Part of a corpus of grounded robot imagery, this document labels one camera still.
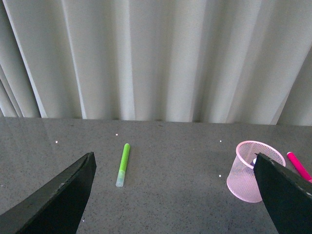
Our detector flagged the white curtain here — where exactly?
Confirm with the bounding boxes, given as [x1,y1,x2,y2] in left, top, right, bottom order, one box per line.
[0,0,312,126]

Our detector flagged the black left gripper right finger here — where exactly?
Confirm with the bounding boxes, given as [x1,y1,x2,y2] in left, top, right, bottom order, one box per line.
[253,153,312,234]

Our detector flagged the pink marker pen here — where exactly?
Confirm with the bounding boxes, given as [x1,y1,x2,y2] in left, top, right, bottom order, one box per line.
[287,152,312,183]

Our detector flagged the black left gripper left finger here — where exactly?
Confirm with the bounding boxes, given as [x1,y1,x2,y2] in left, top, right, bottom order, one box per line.
[0,152,97,234]

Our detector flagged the green marker pen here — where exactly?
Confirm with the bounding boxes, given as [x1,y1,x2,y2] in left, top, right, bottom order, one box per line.
[116,143,130,187]

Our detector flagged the pink mesh cup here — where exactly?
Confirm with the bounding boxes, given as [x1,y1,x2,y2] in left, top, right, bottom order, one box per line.
[226,140,286,203]

